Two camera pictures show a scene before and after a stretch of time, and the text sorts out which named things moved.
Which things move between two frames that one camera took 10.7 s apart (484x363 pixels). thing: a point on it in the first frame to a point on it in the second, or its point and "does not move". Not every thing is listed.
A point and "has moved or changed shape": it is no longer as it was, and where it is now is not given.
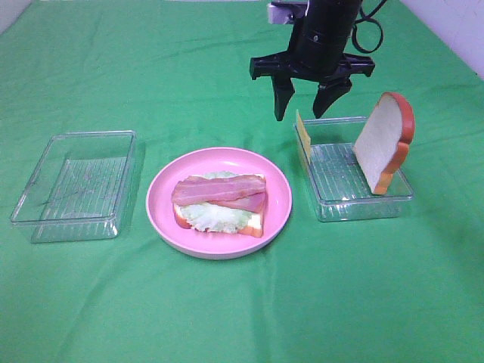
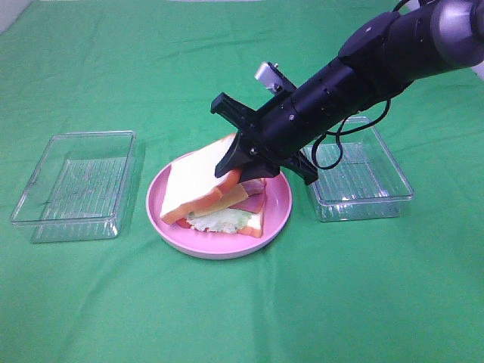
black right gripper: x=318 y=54 to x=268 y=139
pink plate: x=219 y=246 does not move
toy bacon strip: x=254 y=203 does not move
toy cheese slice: x=304 y=134 has moved or changed shape
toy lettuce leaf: x=214 y=217 does not move
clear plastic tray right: x=339 y=187 does not move
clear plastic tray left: x=80 y=188 does not move
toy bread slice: x=383 y=141 to x=193 y=181
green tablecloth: x=176 y=73 does not move
